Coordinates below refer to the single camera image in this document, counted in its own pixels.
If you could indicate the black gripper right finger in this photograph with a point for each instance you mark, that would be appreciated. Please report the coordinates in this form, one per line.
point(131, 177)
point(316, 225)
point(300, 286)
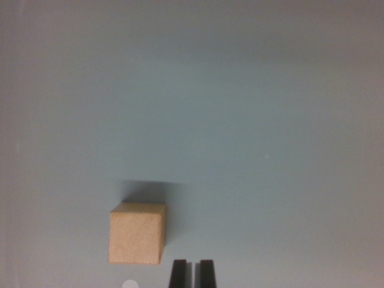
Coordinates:
point(207, 274)

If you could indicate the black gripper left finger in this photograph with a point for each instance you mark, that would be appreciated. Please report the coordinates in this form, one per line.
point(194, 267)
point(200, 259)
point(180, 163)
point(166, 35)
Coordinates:
point(179, 274)

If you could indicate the light wooden cube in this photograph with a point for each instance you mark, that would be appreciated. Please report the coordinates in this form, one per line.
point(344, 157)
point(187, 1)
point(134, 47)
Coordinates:
point(135, 237)

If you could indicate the translucent white plastic bin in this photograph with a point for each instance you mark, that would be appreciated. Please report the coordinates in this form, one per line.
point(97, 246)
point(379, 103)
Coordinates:
point(240, 105)

